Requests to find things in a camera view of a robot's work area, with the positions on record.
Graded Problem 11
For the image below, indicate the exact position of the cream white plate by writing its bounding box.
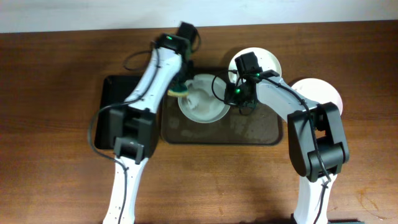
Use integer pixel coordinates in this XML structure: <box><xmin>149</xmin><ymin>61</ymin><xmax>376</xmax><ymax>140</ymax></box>
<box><xmin>228</xmin><ymin>47</ymin><xmax>282</xmax><ymax>83</ymax></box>

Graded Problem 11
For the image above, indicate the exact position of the black small tray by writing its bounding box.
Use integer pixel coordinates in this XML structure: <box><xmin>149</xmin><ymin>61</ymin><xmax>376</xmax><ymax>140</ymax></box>
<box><xmin>95</xmin><ymin>75</ymin><xmax>159</xmax><ymax>153</ymax></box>

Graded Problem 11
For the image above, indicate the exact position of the green and yellow sponge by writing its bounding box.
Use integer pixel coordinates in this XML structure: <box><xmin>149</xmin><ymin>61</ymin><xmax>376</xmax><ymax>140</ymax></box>
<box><xmin>167</xmin><ymin>83</ymin><xmax>189</xmax><ymax>97</ymax></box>

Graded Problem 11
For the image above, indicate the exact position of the pale green plate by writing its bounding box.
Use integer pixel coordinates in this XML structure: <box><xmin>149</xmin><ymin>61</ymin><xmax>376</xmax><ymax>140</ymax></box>
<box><xmin>178</xmin><ymin>74</ymin><xmax>230</xmax><ymax>123</ymax></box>

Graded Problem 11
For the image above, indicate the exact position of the pink plate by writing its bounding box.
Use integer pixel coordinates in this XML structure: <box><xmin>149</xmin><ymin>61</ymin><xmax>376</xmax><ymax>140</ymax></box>
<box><xmin>292</xmin><ymin>78</ymin><xmax>343</xmax><ymax>115</ymax></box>

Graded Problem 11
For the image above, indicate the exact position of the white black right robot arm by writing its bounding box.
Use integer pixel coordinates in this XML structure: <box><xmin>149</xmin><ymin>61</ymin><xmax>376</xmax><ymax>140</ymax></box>
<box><xmin>224</xmin><ymin>51</ymin><xmax>349</xmax><ymax>223</ymax></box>

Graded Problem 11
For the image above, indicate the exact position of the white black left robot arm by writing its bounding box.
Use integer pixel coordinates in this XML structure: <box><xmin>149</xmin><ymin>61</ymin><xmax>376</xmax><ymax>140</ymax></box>
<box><xmin>102</xmin><ymin>22</ymin><xmax>200</xmax><ymax>223</ymax></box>

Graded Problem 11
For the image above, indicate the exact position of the dark brown serving tray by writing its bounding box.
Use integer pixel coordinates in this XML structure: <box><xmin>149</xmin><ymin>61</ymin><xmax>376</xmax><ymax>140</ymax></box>
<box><xmin>160</xmin><ymin>95</ymin><xmax>283</xmax><ymax>146</ymax></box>

